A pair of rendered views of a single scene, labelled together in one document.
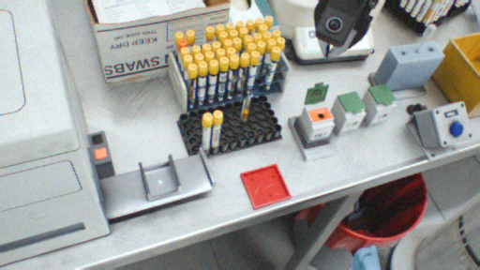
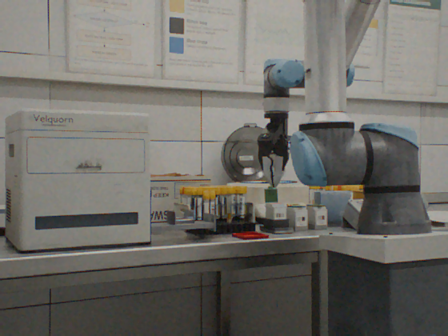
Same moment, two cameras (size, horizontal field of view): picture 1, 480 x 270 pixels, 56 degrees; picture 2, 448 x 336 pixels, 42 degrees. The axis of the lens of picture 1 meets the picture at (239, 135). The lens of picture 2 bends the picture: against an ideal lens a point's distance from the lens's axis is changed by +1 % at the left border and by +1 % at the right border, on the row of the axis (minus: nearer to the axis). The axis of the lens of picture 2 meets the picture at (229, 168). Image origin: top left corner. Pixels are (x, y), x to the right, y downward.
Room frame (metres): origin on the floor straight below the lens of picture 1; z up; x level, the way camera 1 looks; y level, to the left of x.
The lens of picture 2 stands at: (-1.08, -0.09, 1.07)
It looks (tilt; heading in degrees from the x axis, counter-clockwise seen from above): 1 degrees down; 3
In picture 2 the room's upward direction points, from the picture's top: straight up
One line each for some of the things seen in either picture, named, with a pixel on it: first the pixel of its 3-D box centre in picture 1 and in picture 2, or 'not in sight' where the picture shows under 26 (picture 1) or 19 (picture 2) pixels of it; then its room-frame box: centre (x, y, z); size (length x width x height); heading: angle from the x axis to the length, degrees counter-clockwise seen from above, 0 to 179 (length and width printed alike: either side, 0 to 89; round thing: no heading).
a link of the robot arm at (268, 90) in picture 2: not in sight; (277, 78); (0.59, -0.13, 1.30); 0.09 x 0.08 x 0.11; 12
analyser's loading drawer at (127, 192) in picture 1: (145, 185); (171, 221); (0.30, 0.13, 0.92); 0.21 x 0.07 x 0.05; 120
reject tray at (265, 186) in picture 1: (265, 186); (250, 235); (0.36, -0.06, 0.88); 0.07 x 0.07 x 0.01; 30
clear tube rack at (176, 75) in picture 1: (228, 71); (215, 214); (0.57, 0.04, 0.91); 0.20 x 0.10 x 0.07; 120
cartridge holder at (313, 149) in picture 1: (311, 132); (276, 225); (0.48, -0.13, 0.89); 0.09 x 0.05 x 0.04; 28
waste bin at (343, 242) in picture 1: (342, 211); not in sight; (0.68, -0.38, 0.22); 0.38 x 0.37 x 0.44; 120
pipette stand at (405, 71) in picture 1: (406, 68); (332, 208); (0.65, -0.30, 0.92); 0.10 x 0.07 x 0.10; 115
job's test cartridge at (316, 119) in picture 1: (315, 124); (275, 214); (0.48, -0.13, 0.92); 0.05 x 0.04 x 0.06; 28
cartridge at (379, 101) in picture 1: (376, 105); (316, 216); (0.56, -0.24, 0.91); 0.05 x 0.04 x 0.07; 30
